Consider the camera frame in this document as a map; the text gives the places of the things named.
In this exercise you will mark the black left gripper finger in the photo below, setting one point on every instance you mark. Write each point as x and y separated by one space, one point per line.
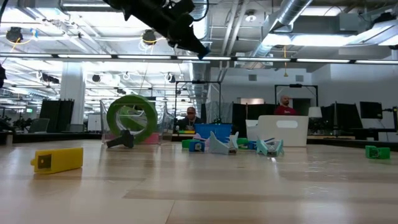
183 43
192 39

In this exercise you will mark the pink tape roll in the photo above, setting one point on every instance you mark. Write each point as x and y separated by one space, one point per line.
152 139

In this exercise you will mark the grey staple remover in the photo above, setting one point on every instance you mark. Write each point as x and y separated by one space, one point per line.
217 146

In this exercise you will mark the small black tool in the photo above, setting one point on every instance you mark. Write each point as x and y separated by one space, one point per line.
127 140

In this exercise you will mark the teal staple remover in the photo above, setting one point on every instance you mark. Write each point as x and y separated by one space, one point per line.
269 147

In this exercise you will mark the yellow mini stapler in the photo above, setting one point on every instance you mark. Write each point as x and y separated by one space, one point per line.
62 160

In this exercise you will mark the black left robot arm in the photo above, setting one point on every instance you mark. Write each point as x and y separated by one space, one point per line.
118 2

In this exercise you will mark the black ceiling-mounted device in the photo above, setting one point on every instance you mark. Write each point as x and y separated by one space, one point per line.
96 78
1 76
150 35
14 34
49 78

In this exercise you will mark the white ceiling sensor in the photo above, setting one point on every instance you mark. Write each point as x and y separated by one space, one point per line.
250 17

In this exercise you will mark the person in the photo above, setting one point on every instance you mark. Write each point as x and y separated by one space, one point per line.
284 109
190 119

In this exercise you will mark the clear plastic container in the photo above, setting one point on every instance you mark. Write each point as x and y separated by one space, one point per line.
166 121

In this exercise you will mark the suspended linear light fixture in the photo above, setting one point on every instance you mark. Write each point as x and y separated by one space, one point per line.
84 56

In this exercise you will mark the black partition screen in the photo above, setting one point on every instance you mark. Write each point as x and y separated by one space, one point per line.
248 112

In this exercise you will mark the blue plastic basket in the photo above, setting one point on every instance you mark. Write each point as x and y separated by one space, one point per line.
214 132

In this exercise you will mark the white structural column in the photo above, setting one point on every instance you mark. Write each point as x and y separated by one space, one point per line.
73 93

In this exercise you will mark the white cabinet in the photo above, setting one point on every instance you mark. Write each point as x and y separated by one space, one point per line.
93 123

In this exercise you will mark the white plastic bin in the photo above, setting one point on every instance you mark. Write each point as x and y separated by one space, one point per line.
286 133

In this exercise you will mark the black folding panels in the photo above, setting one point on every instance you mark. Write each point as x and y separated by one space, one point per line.
57 115

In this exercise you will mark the white lampshade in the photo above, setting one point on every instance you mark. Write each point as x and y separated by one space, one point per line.
315 112

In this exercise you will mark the green exit sign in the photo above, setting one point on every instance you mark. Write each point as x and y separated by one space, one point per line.
29 110

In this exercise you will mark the grey ventilation box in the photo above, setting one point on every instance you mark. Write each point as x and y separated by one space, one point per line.
348 23

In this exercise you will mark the grey mesh office chair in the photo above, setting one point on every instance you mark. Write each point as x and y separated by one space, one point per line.
39 125

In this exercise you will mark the dark divider screens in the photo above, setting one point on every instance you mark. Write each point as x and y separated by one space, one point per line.
345 116

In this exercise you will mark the black computer monitor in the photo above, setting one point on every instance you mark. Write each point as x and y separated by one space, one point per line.
371 109

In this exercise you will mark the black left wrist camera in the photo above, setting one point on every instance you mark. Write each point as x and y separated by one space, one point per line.
182 7

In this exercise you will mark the silver corrugated air duct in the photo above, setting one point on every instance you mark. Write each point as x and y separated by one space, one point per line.
199 77

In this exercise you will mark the black metal gantry frame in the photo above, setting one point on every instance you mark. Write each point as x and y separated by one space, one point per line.
295 85
197 82

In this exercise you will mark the grey wall vent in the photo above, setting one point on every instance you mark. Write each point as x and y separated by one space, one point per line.
299 78
252 77

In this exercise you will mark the silver spiral air duct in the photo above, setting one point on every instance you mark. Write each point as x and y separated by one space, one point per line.
295 9

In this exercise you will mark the black aluminium rig frame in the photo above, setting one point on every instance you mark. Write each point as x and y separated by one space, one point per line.
46 137

